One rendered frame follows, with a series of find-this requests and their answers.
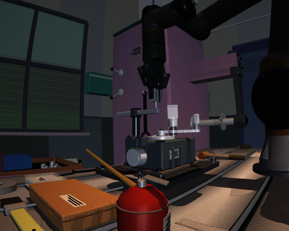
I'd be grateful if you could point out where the green wall box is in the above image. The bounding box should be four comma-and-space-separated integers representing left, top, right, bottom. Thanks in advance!
85, 72, 114, 96

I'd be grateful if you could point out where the red oil can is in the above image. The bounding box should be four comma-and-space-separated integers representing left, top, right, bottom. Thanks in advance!
85, 148, 171, 231

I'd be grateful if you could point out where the silver index plate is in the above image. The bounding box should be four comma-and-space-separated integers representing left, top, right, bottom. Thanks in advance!
146, 134, 177, 141

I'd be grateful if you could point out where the dark dividing head body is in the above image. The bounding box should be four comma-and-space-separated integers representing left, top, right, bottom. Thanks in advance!
124, 136, 196, 170

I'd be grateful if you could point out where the orange wooden box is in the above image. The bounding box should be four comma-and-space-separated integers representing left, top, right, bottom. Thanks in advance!
28, 178, 120, 231

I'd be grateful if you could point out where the blue box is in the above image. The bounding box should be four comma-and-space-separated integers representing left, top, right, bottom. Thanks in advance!
3, 154, 32, 171

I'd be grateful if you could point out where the white and black plunger pin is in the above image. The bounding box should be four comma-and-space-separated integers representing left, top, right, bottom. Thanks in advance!
167, 104, 179, 135

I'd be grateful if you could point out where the yellow handled brush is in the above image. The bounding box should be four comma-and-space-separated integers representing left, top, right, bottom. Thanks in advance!
0, 197, 45, 231

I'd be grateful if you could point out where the pale crank with silver handle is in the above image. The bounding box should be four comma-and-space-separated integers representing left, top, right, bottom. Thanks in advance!
157, 113, 201, 137

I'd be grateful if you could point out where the tan ruler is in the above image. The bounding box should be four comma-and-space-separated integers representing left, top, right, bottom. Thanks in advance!
174, 218, 226, 229

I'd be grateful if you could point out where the dark framed window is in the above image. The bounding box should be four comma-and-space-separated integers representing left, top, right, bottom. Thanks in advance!
0, 0, 91, 136

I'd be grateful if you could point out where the brown wooden tray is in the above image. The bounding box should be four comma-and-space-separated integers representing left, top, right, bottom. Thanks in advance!
31, 156, 84, 173

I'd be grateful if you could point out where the grey steel disc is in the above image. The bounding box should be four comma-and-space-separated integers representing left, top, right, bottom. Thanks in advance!
0, 179, 17, 195

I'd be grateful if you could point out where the grey round spindle nose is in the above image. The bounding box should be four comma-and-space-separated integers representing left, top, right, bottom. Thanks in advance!
126, 147, 148, 167

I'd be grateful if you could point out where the red head mallet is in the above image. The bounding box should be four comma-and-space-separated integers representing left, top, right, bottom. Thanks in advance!
198, 151, 246, 161

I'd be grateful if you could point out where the tan flat bar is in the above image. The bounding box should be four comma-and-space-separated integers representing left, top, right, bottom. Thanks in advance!
144, 174, 170, 186

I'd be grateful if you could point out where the blue locker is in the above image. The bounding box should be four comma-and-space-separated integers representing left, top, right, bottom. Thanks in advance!
232, 37, 271, 148

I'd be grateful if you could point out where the purple milling machine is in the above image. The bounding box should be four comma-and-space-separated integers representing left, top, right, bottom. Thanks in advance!
110, 18, 249, 167

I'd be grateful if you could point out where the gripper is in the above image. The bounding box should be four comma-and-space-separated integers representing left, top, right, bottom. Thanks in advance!
137, 46, 170, 102

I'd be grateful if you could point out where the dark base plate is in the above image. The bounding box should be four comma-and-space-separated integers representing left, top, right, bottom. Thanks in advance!
95, 159, 219, 186

